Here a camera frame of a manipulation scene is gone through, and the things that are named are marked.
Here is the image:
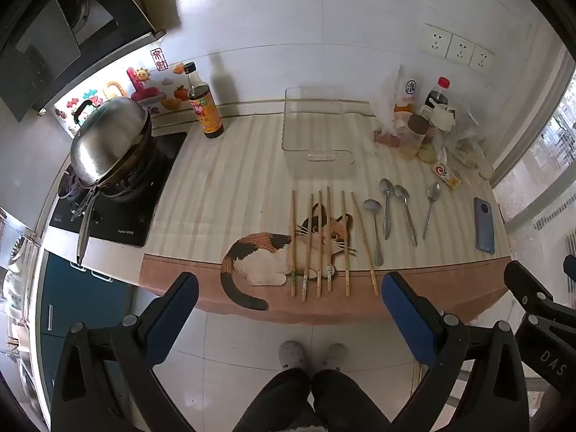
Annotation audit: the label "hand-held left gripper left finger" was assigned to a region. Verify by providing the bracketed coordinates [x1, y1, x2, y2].
[49, 272, 201, 432]

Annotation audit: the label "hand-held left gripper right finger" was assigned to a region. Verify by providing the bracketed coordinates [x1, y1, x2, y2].
[382, 271, 529, 432]

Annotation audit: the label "round-bowl steel spoon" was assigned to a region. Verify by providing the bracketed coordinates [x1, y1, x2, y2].
[363, 199, 384, 267]

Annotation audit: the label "oval steel spoon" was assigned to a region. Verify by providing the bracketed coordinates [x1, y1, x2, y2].
[395, 184, 419, 248]
[379, 178, 394, 241]
[422, 183, 442, 240]

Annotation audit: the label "clear plastic tray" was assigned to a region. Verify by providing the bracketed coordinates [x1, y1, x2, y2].
[281, 86, 356, 165]

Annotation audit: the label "blue smartphone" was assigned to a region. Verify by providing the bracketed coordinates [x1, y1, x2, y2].
[473, 197, 496, 255]

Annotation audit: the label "grey slipper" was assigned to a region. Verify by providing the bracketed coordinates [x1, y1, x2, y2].
[278, 341, 309, 370]
[321, 343, 348, 370]

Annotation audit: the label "blue cabinet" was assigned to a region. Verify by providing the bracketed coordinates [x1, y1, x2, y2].
[36, 252, 136, 361]

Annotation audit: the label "person's right leg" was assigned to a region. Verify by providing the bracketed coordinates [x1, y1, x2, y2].
[310, 369, 392, 432]

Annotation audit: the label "person's leg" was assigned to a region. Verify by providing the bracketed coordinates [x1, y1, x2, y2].
[234, 368, 312, 432]
[310, 369, 392, 432]

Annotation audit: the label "window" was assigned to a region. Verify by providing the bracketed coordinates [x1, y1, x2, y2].
[495, 54, 576, 257]

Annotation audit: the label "black gas stove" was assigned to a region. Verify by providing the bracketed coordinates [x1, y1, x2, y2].
[49, 131, 189, 248]

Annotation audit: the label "person's left leg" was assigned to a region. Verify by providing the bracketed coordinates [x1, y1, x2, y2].
[234, 368, 312, 432]

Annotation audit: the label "small white orange box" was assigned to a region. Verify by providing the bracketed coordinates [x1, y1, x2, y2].
[432, 162, 463, 188]

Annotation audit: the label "striped cat print mat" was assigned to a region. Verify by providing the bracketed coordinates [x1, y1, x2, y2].
[139, 110, 514, 325]

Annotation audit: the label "clear crumpled plastic bag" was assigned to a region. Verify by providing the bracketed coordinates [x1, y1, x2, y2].
[443, 112, 496, 178]

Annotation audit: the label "jar with brown lid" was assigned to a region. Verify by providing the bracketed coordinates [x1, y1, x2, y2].
[400, 114, 430, 161]

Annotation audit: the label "white cup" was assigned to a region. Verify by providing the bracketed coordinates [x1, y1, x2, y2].
[427, 103, 457, 132]

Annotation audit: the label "soy sauce bottle orange label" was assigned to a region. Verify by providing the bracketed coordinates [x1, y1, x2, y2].
[182, 62, 224, 139]

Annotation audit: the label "dark sauce bottle red cap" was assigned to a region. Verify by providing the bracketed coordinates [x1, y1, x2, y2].
[423, 76, 451, 113]

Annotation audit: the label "white plastic bag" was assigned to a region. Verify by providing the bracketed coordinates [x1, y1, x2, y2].
[380, 65, 426, 145]

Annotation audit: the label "black range hood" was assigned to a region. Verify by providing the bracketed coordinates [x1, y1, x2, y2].
[0, 0, 167, 122]

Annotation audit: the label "wok with long handle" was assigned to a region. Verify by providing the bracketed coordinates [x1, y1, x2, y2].
[67, 117, 156, 266]

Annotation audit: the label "white wall socket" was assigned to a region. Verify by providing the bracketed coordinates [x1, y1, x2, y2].
[468, 45, 496, 73]
[422, 24, 453, 58]
[446, 33, 476, 64]

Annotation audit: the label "colourful wall stickers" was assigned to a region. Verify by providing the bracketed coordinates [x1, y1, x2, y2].
[54, 45, 190, 122]

